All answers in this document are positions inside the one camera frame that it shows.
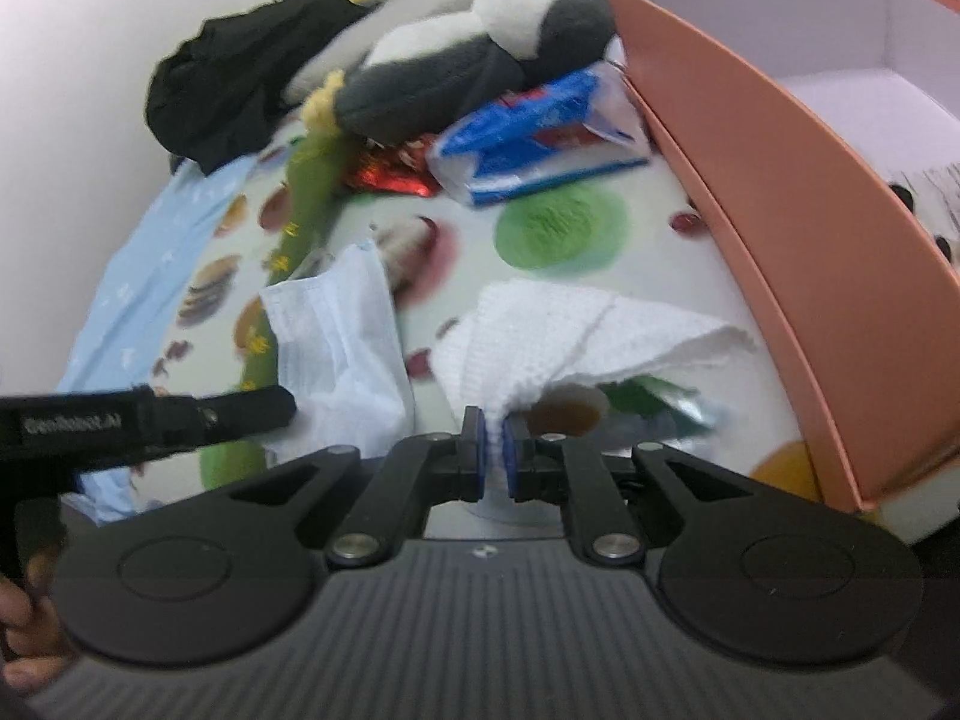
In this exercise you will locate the red foil wrapper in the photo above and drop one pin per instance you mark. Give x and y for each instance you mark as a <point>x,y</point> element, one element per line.
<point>390,176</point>

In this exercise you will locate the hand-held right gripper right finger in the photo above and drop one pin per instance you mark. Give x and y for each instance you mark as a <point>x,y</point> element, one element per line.
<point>513,459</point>

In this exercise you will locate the green foil packet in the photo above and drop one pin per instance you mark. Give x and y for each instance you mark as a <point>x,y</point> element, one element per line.
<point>667,401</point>

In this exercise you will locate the grey penguin plush toy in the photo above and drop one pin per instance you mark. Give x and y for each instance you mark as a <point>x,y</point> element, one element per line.
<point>450,67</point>

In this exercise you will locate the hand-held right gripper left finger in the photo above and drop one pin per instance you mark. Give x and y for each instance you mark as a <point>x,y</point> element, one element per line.
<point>474,457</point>

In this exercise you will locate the white face mask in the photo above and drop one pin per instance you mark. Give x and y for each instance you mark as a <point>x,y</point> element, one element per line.
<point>337,345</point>

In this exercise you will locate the white cloth with black spots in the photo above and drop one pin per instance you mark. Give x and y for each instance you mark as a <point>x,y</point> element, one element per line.
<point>930,202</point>

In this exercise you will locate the person's left hand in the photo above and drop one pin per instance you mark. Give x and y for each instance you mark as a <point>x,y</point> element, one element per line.
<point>19,619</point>

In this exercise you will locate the orange cardboard box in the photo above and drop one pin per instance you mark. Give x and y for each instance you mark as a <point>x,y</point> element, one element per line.
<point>787,187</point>

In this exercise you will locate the light blue cloth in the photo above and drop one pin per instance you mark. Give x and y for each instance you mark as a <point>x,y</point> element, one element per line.
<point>142,255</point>

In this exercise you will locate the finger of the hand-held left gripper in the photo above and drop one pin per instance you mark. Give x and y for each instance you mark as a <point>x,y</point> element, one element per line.
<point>251,411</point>

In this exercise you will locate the white paper towel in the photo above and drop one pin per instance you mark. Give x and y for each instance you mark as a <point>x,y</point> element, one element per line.
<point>555,337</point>

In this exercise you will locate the green long plush toy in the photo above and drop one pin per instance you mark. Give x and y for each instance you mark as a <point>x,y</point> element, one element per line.
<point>311,180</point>

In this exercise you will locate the blue tissue packet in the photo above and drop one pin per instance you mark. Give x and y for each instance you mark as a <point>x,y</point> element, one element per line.
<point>525,142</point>

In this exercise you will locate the food printed mat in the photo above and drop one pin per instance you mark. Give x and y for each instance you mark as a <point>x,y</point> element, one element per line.
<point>555,232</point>

